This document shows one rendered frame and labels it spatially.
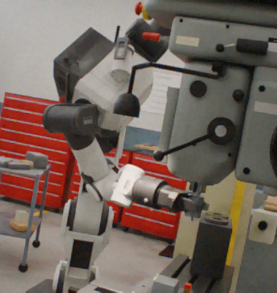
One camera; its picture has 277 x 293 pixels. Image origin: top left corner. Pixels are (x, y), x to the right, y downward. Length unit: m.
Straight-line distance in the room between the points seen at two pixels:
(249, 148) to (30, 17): 11.09
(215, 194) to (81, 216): 1.31
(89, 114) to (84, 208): 0.52
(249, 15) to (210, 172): 0.41
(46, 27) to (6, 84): 1.64
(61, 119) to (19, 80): 10.45
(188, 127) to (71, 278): 1.07
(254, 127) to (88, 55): 0.71
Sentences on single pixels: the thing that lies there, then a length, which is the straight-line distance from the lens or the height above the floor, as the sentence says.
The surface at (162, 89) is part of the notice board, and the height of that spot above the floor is 2.09.
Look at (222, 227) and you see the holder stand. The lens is 1.79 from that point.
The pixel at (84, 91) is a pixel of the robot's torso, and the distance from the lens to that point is 1.67.
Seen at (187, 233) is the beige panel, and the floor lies 0.79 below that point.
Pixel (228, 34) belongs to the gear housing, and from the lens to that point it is 1.29.
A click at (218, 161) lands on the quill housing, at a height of 1.38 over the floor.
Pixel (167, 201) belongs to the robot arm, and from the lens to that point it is 1.38.
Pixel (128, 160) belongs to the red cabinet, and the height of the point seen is 0.88.
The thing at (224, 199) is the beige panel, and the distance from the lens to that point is 3.13.
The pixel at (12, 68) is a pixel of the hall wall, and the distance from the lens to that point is 12.17.
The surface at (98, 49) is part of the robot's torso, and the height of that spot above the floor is 1.66.
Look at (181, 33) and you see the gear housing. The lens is 1.31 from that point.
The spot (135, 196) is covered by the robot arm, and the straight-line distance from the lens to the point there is 1.46.
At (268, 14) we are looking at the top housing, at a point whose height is 1.75.
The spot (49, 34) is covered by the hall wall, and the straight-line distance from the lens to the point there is 11.85.
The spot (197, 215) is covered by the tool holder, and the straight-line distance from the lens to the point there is 1.39.
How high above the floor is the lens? 1.46
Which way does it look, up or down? 3 degrees down
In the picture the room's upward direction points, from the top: 10 degrees clockwise
